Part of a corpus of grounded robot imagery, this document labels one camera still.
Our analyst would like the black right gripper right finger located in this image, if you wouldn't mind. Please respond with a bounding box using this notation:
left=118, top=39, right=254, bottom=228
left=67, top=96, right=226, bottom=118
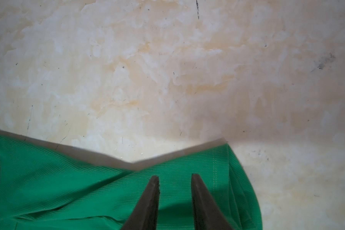
left=191, top=174, right=233, bottom=230

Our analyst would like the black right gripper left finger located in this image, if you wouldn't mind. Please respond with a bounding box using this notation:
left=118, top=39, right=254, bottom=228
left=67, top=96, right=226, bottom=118
left=121, top=175, right=160, bottom=230

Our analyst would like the green tank top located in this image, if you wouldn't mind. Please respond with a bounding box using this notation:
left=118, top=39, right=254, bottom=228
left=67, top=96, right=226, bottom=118
left=0, top=135, right=263, bottom=230

